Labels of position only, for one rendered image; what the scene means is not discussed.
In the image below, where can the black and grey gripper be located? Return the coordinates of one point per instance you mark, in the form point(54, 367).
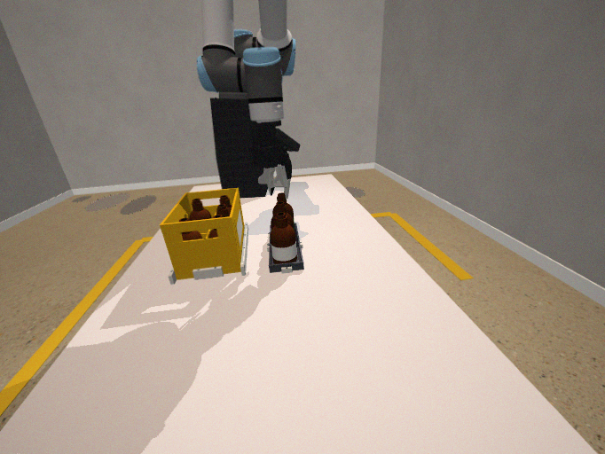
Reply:
point(275, 154)

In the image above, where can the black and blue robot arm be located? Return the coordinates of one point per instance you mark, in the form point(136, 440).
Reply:
point(238, 65)

